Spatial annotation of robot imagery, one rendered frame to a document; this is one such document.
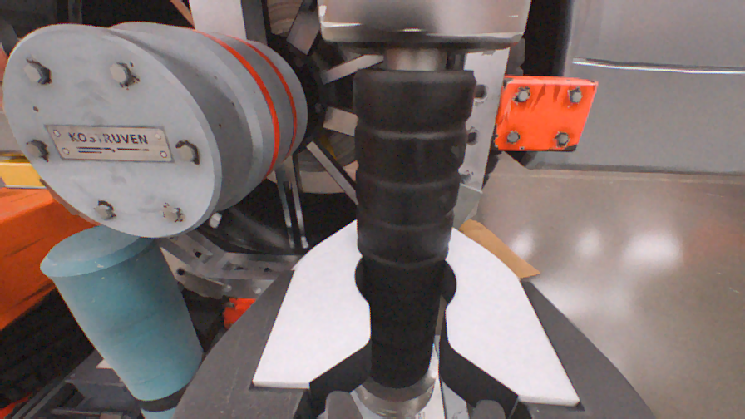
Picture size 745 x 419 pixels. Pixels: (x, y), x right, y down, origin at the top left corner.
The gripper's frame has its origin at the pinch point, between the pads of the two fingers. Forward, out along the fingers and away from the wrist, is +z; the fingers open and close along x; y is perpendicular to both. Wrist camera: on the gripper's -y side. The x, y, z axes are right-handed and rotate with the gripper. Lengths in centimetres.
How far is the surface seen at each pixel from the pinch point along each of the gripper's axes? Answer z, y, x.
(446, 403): 32, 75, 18
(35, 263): 22, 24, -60
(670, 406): 39, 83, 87
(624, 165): 33, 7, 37
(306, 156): 43.7, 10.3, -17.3
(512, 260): 107, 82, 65
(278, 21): 43.6, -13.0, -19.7
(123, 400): 13, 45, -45
